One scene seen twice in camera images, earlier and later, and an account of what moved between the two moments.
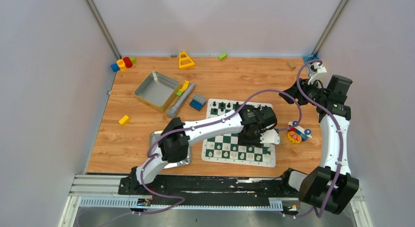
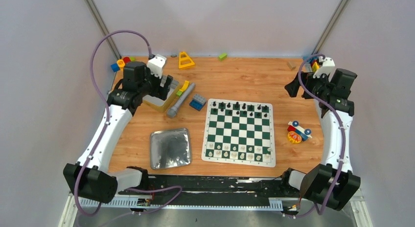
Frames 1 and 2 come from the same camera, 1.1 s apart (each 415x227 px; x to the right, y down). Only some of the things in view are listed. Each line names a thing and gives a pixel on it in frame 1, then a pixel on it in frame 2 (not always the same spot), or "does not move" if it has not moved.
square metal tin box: [157, 91] does not move
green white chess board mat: [226, 149] does not move
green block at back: [222, 56] does not move
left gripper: [252, 137] → [165, 87]
